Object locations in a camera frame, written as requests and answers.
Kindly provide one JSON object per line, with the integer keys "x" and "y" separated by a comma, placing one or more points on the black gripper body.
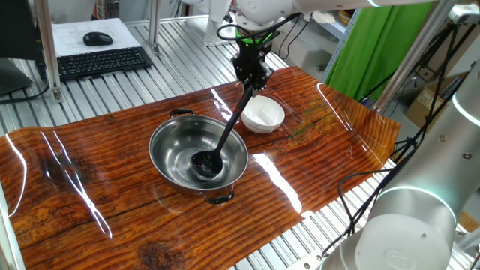
{"x": 253, "y": 62}

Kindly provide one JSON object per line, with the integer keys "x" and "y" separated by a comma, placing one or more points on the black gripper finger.
{"x": 264, "y": 81}
{"x": 243, "y": 79}

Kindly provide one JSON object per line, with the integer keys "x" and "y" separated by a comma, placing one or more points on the black ladle with red band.
{"x": 206, "y": 165}

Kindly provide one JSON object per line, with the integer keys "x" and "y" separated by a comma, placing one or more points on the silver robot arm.
{"x": 412, "y": 225}

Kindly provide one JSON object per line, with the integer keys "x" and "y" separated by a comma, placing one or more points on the white ceramic bowl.
{"x": 264, "y": 112}

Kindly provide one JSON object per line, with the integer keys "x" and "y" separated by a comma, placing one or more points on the white stand with base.
{"x": 217, "y": 33}

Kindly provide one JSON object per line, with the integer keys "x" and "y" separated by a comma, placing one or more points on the white metal shelf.
{"x": 339, "y": 48}

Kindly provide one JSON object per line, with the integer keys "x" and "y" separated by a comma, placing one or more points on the green cloth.
{"x": 375, "y": 48}

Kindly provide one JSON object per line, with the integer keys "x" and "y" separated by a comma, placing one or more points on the black keyboard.
{"x": 97, "y": 62}

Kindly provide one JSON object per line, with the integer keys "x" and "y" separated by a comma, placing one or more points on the black computer mouse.
{"x": 97, "y": 39}

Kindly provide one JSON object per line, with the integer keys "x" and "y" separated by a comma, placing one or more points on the cardboard box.
{"x": 423, "y": 101}

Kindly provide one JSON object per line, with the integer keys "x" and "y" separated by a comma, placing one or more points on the white paper sheet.
{"x": 67, "y": 41}

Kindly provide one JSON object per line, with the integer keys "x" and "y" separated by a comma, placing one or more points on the black tripod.
{"x": 446, "y": 56}

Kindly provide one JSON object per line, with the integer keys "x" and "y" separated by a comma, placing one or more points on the glossy wood grain mat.
{"x": 112, "y": 225}

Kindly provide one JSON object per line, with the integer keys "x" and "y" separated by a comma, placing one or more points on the black monitor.
{"x": 18, "y": 30}

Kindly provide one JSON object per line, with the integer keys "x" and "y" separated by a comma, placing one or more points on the aluminium frame post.
{"x": 154, "y": 26}
{"x": 47, "y": 45}
{"x": 7, "y": 243}

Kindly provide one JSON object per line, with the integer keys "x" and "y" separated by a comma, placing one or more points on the aluminium frame strut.
{"x": 412, "y": 56}

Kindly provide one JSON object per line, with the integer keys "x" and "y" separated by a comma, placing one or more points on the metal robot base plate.
{"x": 307, "y": 262}

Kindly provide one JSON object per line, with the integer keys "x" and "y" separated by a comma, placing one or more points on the silver camera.
{"x": 465, "y": 15}

